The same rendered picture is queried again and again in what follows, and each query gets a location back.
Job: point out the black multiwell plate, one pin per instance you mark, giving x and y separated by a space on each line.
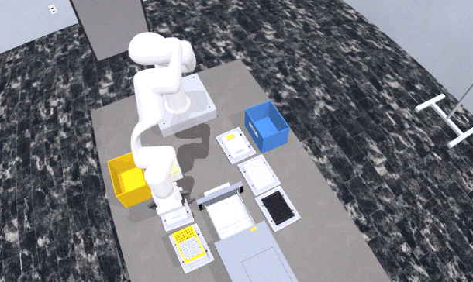
274 208

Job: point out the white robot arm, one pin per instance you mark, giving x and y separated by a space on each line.
150 85

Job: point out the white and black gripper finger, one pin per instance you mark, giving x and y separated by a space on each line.
184 195
152 205

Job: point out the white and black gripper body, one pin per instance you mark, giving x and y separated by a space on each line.
176 192

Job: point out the yellow open-top box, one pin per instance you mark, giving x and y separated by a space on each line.
128 181

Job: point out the blue open-top bin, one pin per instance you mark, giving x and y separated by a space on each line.
266 126

